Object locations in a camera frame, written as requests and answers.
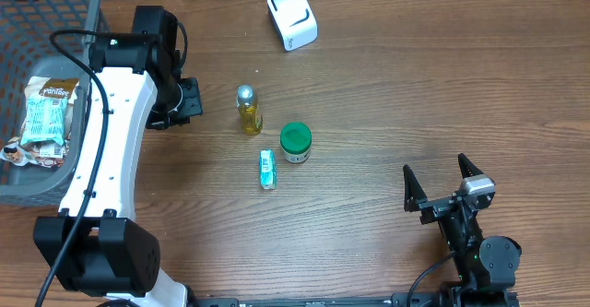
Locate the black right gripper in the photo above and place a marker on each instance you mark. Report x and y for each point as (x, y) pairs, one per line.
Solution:
(417, 200)

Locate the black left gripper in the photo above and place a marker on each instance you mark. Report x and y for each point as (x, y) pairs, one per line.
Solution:
(194, 106)

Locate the yellow Vim drink bottle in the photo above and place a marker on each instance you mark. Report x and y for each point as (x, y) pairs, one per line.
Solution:
(247, 104)

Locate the teal Kleenex tissue pack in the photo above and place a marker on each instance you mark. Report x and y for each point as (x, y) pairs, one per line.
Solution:
(268, 170)

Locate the green lid jar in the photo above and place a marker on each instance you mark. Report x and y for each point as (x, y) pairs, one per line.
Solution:
(296, 142)

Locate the teal snack packet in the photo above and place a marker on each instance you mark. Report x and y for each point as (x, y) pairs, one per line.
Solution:
(45, 120)

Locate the PanTree beige snack pouch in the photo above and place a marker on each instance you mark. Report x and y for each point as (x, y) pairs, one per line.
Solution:
(46, 154)

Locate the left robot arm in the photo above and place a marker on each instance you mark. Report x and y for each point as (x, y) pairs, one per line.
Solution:
(93, 244)

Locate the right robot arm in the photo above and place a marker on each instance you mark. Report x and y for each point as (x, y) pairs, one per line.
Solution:
(485, 266)

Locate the white barcode scanner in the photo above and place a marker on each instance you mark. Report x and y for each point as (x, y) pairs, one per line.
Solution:
(293, 21)

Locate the grey plastic basket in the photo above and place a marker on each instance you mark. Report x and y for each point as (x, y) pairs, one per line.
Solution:
(27, 52)

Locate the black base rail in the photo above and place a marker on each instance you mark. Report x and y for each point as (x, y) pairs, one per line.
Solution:
(345, 302)

